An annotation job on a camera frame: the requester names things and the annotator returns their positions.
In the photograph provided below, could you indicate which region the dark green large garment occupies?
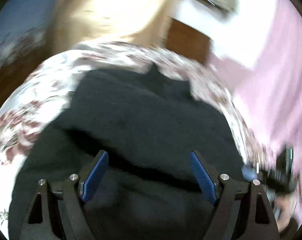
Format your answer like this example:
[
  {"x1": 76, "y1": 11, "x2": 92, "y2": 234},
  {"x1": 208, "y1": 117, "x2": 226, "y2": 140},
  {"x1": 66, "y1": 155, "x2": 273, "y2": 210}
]
[{"x1": 8, "y1": 66, "x2": 243, "y2": 239}]

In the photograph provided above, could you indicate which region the person's right hand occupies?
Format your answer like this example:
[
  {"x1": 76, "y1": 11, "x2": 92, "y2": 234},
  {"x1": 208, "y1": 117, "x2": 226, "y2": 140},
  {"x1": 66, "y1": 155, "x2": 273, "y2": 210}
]
[{"x1": 274, "y1": 195, "x2": 297, "y2": 232}]

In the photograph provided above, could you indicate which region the pink curtain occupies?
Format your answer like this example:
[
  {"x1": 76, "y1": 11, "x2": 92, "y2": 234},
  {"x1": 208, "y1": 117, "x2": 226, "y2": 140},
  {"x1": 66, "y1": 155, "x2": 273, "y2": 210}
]
[{"x1": 217, "y1": 0, "x2": 302, "y2": 223}]

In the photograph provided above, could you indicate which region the floral satin bedspread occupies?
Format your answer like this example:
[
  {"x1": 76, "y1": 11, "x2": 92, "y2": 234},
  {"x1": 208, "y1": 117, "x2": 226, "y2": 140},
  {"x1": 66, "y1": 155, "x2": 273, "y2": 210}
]
[{"x1": 0, "y1": 42, "x2": 267, "y2": 236}]

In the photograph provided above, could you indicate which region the brown wooden headboard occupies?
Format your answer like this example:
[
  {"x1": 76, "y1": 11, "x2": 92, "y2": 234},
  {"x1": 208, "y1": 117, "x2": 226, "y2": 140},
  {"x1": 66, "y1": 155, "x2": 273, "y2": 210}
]
[{"x1": 165, "y1": 19, "x2": 211, "y2": 64}]

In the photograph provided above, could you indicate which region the blue floral fabric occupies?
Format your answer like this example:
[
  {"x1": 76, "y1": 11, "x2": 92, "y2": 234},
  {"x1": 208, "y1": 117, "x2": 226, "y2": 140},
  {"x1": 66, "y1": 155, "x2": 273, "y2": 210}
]
[{"x1": 0, "y1": 0, "x2": 56, "y2": 68}]

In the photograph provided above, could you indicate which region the yellow draped cloth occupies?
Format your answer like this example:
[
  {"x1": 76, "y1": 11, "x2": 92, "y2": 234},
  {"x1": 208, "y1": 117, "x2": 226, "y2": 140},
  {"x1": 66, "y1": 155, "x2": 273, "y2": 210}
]
[{"x1": 47, "y1": 0, "x2": 178, "y2": 54}]

